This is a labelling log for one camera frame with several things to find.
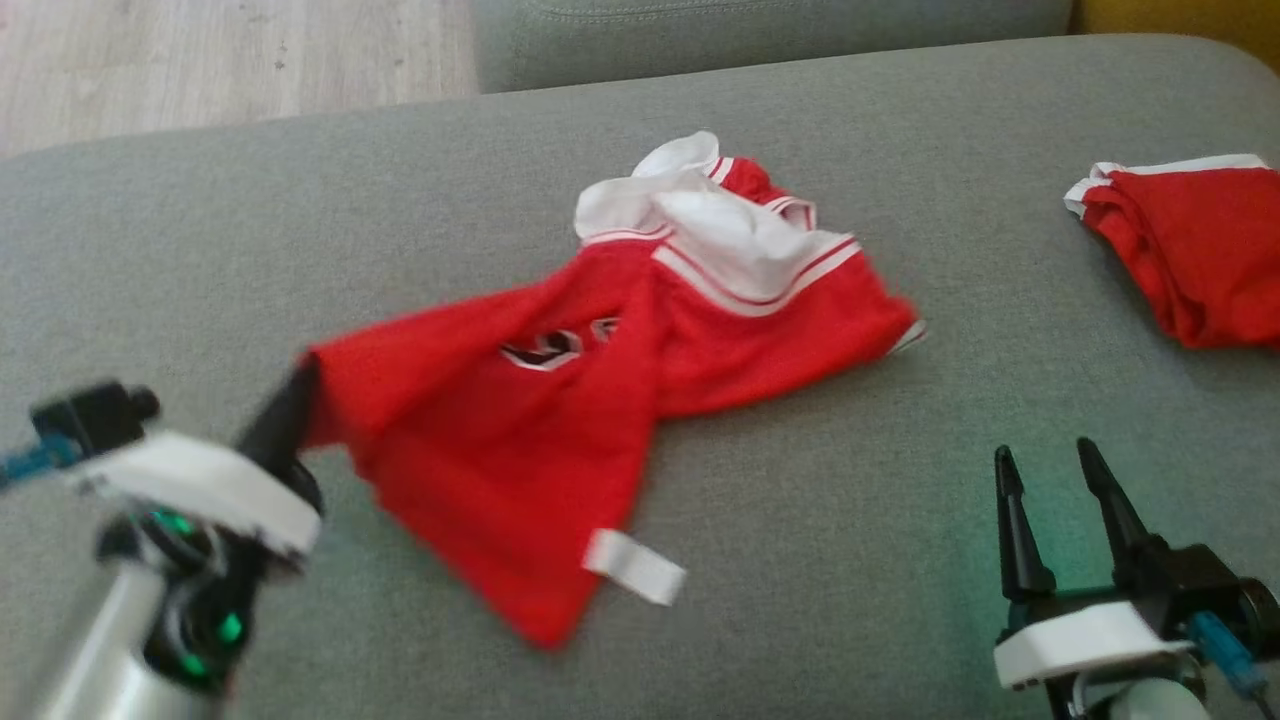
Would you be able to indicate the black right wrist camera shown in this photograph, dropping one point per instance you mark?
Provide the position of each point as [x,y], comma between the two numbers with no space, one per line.
[1190,580]

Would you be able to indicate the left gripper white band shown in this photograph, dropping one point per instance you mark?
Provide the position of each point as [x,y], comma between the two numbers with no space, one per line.
[200,480]

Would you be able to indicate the red shorts white trim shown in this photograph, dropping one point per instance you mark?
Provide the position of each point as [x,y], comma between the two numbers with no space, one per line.
[1200,250]

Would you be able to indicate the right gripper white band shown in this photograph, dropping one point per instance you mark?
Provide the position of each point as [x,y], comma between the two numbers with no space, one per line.
[1080,635]

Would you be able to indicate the large grey sofa chaise cushion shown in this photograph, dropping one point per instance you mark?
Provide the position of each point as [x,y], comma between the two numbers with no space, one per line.
[800,550]

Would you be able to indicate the wide yellow sofa backrest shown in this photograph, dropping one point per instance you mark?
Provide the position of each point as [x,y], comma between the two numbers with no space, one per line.
[1190,15]

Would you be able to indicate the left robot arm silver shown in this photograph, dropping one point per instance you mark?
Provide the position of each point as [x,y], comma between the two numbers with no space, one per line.
[110,650]

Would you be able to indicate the grey sofa backrest cushion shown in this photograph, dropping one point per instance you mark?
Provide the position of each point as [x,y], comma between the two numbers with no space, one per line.
[750,40]

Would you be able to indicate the red jersey white sleeves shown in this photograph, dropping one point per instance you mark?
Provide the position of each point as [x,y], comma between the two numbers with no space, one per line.
[520,450]

